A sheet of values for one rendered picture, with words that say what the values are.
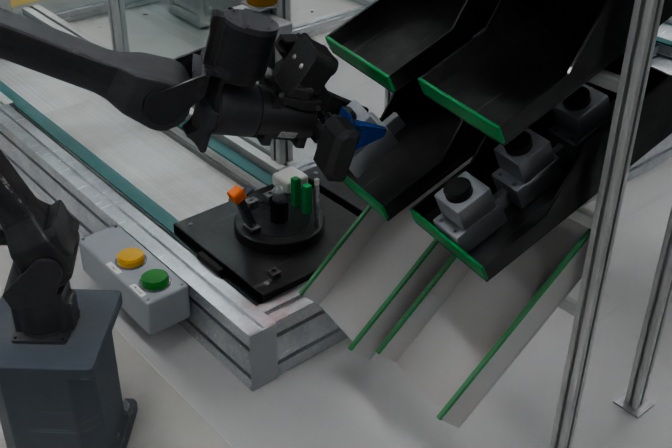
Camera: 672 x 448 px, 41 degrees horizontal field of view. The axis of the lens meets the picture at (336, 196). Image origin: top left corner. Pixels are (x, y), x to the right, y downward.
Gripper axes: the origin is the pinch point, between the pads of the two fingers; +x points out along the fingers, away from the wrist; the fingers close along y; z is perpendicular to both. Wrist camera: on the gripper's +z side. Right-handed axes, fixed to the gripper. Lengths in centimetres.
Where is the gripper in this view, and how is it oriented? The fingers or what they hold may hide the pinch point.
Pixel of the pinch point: (350, 119)
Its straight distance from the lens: 102.4
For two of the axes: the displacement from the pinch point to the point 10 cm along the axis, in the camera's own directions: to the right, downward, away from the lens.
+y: -4.0, -5.4, 7.4
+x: 8.7, 0.4, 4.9
